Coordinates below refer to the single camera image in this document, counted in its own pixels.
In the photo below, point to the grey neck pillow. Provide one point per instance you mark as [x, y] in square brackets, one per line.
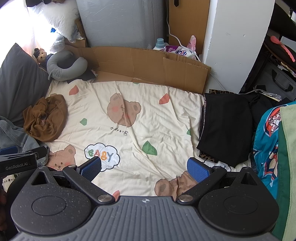
[57, 74]

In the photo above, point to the pastel patterned cloth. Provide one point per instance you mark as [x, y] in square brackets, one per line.
[94, 74]

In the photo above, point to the grey-blue denim garment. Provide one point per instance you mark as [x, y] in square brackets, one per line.
[16, 136]

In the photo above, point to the pink plush toy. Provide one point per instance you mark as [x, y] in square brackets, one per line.
[192, 41]

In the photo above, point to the brown t-shirt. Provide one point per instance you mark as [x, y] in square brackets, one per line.
[50, 115]

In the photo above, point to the black clothes pile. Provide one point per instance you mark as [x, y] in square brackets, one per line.
[37, 2]

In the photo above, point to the pink hanger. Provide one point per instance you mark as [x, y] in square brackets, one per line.
[284, 49]

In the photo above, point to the upright cardboard box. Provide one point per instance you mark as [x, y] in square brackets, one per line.
[189, 20]

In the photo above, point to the dark grey pillow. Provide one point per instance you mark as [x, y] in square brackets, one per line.
[18, 88]

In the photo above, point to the cream bear print bed sheet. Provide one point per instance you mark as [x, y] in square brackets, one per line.
[150, 120]

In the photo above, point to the white pillow in plastic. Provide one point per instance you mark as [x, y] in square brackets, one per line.
[57, 18]

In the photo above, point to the brown teddy bear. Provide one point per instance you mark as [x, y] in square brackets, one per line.
[41, 55]

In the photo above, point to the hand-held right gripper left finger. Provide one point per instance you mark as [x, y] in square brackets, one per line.
[90, 168]

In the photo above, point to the blue cartoon print cloth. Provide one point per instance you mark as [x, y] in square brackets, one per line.
[266, 143]

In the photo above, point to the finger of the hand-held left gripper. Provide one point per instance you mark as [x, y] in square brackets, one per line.
[41, 151]

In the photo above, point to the black folded garment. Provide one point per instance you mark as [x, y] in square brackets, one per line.
[226, 129]

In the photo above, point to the flattened cardboard sheet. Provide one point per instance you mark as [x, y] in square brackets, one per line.
[138, 62]

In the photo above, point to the detergent bottle with blue cap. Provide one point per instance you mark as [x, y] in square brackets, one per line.
[159, 42]

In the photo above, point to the dark green cloth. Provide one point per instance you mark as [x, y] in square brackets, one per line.
[282, 173]

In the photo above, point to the grey plastic-wrapped mattress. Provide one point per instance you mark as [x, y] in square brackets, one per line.
[120, 23]

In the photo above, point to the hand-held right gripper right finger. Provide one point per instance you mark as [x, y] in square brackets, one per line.
[196, 170]

